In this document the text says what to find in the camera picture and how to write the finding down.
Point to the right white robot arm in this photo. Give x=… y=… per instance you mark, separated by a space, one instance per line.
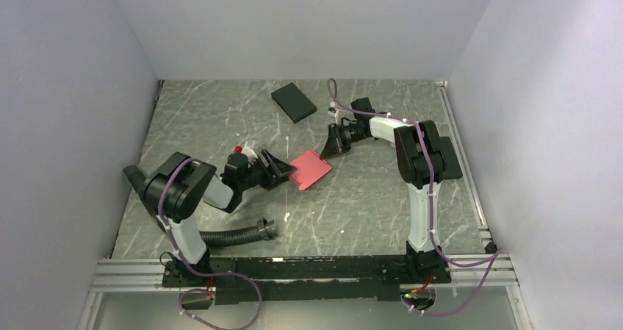
x=424 y=158

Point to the red paper box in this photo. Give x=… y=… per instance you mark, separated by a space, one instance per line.
x=309 y=169

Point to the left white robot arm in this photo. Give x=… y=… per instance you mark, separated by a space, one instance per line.
x=172 y=193

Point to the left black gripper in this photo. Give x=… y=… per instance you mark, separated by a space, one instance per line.
x=269 y=183

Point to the aluminium frame rail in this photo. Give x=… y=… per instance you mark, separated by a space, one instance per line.
x=349 y=212

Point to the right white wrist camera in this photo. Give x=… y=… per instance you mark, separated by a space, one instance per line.
x=336 y=112

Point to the black flat box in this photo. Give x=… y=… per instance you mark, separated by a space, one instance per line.
x=293 y=102

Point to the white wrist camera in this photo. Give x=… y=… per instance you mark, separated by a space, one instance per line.
x=336 y=112
x=248 y=150

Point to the black ridged tray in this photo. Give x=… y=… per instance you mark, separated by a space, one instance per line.
x=452 y=168

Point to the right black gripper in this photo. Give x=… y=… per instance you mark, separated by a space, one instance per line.
x=335 y=143

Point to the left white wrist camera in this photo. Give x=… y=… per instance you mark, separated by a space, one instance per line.
x=248 y=150

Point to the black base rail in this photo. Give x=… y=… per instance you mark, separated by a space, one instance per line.
x=237 y=280

